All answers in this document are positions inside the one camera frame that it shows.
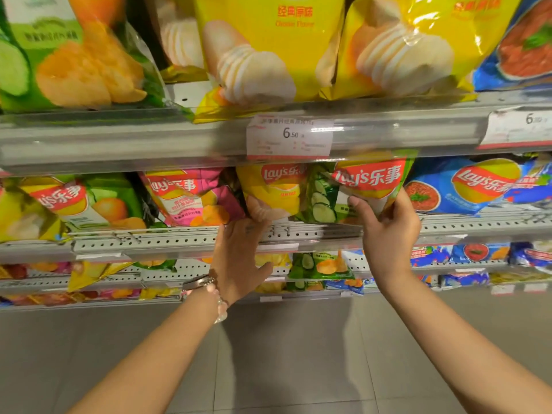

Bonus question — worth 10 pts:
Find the person's left hand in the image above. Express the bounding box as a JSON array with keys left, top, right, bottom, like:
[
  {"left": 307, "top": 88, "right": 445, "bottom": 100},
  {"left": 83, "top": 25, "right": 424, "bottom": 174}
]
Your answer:
[{"left": 210, "top": 218, "right": 273, "bottom": 308}]

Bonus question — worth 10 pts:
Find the person's right hand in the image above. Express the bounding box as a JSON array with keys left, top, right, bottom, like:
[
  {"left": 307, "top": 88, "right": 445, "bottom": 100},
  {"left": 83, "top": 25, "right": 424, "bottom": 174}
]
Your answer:
[{"left": 347, "top": 188, "right": 422, "bottom": 294}]

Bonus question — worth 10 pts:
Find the blue potato chips bag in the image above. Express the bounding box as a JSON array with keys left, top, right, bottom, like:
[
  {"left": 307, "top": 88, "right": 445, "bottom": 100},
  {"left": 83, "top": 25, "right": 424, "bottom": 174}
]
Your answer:
[{"left": 472, "top": 0, "right": 552, "bottom": 92}]

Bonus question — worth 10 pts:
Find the person's left forearm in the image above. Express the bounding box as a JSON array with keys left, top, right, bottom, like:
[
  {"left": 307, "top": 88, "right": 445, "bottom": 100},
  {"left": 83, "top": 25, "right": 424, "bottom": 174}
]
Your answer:
[{"left": 68, "top": 293, "right": 229, "bottom": 414}]

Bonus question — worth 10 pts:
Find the person's right forearm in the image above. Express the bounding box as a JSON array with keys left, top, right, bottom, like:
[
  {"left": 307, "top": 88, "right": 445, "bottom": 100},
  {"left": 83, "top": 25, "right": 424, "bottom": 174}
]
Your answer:
[{"left": 379, "top": 271, "right": 552, "bottom": 414}]

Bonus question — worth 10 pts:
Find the black smart watch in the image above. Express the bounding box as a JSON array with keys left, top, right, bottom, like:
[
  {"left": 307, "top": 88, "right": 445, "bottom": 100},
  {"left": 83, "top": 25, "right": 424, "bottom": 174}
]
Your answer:
[{"left": 181, "top": 274, "right": 217, "bottom": 293}]

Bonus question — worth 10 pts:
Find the pink bead bracelet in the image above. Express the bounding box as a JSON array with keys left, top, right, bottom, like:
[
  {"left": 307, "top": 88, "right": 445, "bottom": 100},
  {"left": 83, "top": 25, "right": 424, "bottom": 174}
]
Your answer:
[{"left": 206, "top": 283, "right": 228, "bottom": 325}]

